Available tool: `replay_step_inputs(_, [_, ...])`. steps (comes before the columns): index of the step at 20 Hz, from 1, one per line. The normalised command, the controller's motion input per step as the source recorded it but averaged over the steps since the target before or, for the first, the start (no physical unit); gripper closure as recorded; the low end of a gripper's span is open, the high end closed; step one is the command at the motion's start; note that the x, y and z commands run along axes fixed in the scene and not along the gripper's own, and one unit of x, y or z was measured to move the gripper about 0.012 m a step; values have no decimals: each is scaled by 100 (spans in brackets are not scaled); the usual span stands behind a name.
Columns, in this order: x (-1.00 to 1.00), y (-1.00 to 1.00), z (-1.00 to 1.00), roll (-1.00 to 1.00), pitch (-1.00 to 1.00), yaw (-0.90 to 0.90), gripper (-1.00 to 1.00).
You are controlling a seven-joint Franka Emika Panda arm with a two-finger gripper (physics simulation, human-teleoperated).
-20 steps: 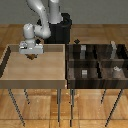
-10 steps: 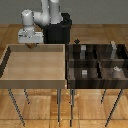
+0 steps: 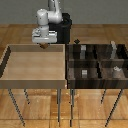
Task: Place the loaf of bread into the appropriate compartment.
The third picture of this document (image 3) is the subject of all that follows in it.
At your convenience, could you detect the grey bread shape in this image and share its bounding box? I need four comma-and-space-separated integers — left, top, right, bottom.
81, 69, 89, 78

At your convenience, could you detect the grey metal table leg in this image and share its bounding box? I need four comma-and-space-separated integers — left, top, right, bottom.
100, 88, 108, 105
22, 88, 31, 105
57, 88, 62, 128
69, 88, 75, 128
7, 88, 26, 127
104, 88, 124, 128

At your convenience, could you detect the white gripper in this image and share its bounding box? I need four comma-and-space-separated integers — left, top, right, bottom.
31, 28, 58, 45

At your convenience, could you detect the light wooden bin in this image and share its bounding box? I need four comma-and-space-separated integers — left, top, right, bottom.
0, 43, 68, 90

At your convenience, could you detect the dark wooden compartment bin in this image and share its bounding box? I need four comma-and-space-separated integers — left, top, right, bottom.
65, 43, 128, 90

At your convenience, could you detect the grey can shape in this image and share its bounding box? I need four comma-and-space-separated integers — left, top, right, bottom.
113, 65, 122, 74

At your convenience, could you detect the grey cereal box shape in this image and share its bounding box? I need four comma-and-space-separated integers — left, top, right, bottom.
110, 40, 118, 60

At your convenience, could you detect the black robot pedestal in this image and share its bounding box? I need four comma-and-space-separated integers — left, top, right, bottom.
49, 12, 73, 45

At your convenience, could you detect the brown bread loaf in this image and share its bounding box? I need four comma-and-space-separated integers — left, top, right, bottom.
39, 44, 49, 51

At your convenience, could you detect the grey milk carton shape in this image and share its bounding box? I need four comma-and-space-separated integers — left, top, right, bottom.
79, 45, 87, 60

